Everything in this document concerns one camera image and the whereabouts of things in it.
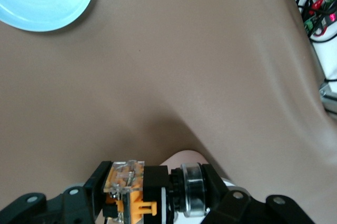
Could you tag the white lidded storage box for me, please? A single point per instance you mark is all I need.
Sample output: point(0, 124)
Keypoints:
point(187, 158)

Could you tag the metal table edge bracket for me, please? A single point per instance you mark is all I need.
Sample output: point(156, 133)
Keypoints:
point(329, 95)

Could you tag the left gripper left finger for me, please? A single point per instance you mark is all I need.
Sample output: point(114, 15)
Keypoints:
point(65, 208)

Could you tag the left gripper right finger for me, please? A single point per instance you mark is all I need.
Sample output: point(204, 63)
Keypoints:
point(237, 208)

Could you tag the brown table cover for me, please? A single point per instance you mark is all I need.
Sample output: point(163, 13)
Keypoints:
point(184, 76)

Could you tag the orange black push-button switch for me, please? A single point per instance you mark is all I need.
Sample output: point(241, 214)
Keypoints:
point(155, 179)

